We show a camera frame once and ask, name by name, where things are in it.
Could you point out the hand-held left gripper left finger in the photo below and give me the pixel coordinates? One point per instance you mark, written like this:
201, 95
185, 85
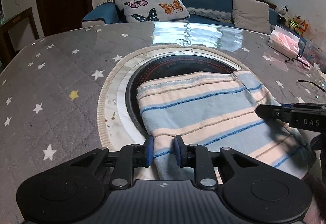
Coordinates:
149, 150

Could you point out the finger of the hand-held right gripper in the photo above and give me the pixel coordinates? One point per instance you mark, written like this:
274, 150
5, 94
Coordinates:
300, 105
267, 112

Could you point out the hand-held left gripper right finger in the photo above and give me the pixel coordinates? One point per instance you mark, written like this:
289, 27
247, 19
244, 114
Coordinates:
178, 150

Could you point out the striped blue beige towel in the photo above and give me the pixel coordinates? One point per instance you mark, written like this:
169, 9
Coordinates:
203, 112

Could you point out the person's right hand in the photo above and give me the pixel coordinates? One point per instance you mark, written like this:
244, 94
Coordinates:
318, 141

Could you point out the thin black stick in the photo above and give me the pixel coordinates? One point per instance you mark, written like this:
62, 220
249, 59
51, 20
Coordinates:
293, 59
309, 82

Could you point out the small pink object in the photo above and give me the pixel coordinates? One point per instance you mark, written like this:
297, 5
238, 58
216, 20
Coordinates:
304, 62

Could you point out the clear plastic box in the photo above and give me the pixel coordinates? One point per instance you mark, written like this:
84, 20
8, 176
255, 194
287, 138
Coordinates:
314, 53

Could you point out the pink tissue pack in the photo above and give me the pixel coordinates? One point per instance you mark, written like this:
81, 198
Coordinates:
284, 40

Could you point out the orange tiger plush toy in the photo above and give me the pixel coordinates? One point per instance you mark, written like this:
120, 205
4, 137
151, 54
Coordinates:
303, 27

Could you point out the yellow green plush toy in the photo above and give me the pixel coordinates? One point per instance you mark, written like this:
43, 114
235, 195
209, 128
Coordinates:
295, 23

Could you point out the round black cooktop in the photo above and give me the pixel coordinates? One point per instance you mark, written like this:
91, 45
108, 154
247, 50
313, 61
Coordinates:
178, 66

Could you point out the panda plush toy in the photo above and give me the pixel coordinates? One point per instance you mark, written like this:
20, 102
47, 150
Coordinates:
283, 11

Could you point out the beige cushion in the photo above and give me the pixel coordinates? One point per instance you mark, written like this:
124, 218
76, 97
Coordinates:
250, 14

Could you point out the white lace sofa cover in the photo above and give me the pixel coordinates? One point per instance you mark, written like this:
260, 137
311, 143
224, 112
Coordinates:
211, 14

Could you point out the grey star tablecloth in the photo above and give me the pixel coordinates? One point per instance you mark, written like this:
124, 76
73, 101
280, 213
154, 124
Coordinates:
63, 73

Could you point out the butterfly print pillow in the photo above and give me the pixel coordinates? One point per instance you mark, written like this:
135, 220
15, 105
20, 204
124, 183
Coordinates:
152, 2

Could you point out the wooden side table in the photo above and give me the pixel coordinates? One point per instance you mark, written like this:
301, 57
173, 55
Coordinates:
15, 25

